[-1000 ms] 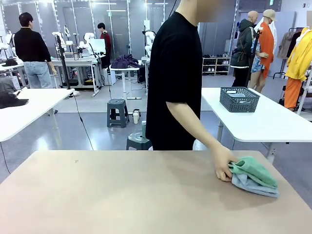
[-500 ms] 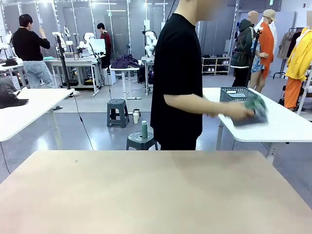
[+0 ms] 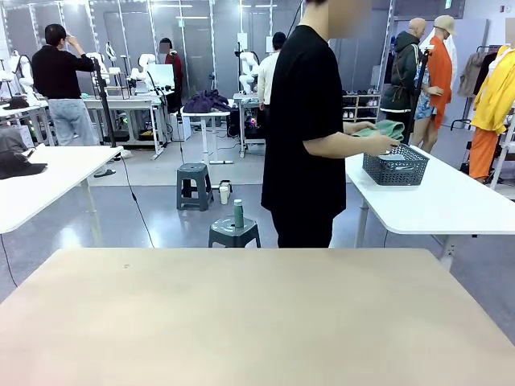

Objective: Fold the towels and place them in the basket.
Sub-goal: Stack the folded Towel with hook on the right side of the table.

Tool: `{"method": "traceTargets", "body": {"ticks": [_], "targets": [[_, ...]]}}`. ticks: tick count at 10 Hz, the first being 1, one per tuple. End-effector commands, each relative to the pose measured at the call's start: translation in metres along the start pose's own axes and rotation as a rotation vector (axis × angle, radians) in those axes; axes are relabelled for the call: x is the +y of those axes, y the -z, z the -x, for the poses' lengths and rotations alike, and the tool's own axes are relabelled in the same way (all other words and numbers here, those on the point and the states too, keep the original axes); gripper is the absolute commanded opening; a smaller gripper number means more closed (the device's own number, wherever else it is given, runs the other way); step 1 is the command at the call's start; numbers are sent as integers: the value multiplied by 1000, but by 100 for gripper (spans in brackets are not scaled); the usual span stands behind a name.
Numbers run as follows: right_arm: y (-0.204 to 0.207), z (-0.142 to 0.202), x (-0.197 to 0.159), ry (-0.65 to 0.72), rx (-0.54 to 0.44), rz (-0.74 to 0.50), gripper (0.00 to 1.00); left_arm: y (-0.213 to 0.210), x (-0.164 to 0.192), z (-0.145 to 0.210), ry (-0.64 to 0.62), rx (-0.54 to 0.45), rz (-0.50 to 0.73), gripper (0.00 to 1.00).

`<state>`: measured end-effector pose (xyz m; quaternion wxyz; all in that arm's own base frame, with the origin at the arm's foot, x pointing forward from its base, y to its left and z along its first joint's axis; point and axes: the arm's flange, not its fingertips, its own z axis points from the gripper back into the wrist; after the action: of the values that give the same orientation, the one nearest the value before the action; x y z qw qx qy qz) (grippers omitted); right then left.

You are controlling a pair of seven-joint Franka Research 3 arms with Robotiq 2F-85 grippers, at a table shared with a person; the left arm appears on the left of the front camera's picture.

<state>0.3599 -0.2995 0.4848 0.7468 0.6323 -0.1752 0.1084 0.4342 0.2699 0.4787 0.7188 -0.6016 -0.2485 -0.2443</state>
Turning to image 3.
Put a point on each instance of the person in dark maroon sweater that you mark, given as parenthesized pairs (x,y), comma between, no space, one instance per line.
(175,70)

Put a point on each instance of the white tumbler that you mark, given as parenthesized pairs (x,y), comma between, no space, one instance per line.
(224,197)

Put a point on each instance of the person in cream sweater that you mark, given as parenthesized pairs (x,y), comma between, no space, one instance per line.
(265,76)

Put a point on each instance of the mannequin in orange with cap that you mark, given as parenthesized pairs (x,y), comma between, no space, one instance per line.
(440,72)

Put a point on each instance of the purple clothes pile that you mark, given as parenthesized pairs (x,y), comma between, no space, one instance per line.
(205,102)

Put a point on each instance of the green bottle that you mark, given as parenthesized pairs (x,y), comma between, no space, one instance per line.
(238,215)

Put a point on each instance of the black camera tripod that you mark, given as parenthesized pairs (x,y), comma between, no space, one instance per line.
(420,80)

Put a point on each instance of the person's left forearm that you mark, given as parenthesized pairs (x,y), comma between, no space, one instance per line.
(348,128)

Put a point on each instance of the long white desk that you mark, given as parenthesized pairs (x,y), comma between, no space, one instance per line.
(137,105)

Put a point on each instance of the brown hanging coat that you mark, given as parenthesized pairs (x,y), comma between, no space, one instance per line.
(470,76)

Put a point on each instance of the black cap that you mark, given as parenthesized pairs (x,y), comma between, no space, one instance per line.
(18,167)

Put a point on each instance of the grey robot desk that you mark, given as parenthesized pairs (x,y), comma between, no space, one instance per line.
(241,120)

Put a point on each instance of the white table with basket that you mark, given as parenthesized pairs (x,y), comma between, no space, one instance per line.
(442,201)

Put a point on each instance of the mannequin in dark hooded jacket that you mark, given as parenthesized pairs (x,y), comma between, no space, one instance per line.
(402,72)

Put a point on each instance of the mannequin in yellow clothes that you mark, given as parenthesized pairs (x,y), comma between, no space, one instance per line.
(495,96)

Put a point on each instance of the small white desk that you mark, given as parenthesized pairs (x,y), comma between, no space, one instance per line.
(207,136)

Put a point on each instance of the shoe rack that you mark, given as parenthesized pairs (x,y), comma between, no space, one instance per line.
(362,104)

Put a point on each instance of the person in black with jeans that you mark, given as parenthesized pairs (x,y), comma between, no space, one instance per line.
(56,76)

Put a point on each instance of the person in black t-shirt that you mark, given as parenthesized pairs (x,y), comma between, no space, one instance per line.
(301,120)

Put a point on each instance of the tall grey plastic stool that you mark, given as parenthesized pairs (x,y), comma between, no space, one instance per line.
(195,169)

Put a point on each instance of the person's left hand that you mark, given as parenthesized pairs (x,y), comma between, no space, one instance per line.
(362,128)

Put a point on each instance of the person's right forearm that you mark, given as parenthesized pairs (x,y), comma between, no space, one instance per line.
(342,144)

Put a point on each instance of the dark grey plastic basket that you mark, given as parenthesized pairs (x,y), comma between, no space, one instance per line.
(396,175)

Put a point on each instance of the low grey plastic stool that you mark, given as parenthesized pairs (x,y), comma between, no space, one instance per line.
(225,231)

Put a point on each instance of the white computer tower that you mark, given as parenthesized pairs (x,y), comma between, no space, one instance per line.
(181,126)

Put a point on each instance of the person's right hand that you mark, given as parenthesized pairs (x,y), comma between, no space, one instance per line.
(384,146)

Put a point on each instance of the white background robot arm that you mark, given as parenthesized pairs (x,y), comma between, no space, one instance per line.
(247,76)
(145,66)
(24,74)

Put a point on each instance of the black tripod stand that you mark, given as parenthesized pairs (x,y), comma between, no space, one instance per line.
(105,104)

